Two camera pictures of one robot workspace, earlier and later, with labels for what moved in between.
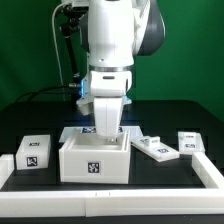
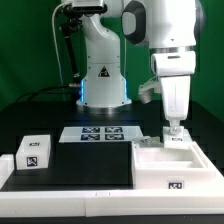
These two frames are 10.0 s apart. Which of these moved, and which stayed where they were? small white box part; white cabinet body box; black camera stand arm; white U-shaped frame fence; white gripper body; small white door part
Moved: white gripper body; white cabinet body box; small white door part
Stayed: small white box part; black camera stand arm; white U-shaped frame fence
